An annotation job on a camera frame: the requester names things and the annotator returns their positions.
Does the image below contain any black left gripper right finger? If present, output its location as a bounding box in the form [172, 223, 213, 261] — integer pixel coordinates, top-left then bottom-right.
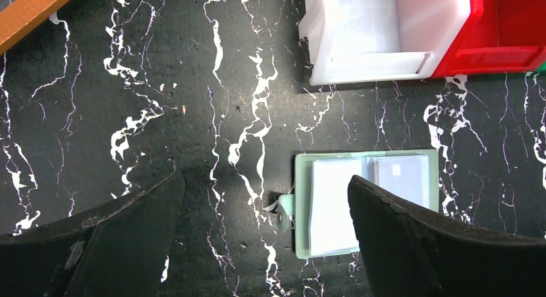
[348, 176, 545, 296]

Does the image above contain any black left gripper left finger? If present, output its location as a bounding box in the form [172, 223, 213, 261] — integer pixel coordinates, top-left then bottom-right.
[1, 172, 185, 296]

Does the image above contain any dark grey VIP card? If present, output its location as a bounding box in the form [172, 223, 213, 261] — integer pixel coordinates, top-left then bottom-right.
[374, 155, 429, 207]

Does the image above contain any white plastic bin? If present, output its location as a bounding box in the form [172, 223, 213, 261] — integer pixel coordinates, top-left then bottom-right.
[298, 0, 471, 86]

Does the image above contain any green plastic bin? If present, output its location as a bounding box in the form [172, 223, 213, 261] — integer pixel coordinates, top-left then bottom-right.
[536, 62, 546, 72]

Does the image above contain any red plastic bin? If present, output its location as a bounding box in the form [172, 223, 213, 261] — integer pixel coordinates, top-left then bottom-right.
[432, 0, 545, 78]

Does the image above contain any orange wooden shelf rack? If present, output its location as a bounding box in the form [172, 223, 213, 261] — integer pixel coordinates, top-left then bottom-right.
[1, 0, 71, 53]

